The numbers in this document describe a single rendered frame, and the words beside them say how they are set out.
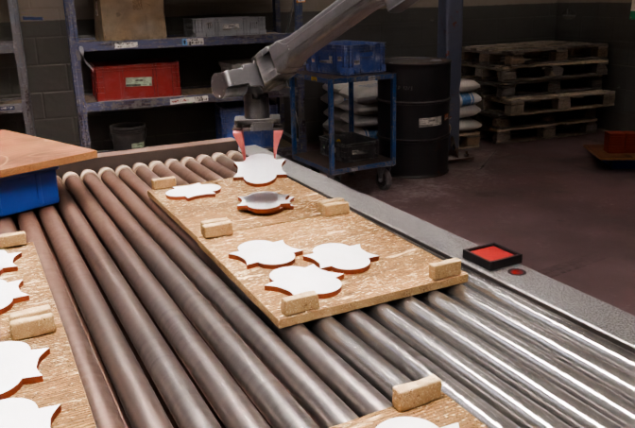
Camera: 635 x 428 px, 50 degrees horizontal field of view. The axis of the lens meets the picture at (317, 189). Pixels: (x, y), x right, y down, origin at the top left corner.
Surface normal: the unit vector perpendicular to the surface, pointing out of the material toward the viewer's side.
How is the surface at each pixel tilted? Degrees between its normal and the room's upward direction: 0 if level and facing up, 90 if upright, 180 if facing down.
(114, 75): 90
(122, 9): 97
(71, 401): 0
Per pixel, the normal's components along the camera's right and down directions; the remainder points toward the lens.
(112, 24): 0.58, 0.11
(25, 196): 0.75, 0.16
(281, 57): -0.69, 0.16
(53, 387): -0.03, -0.96
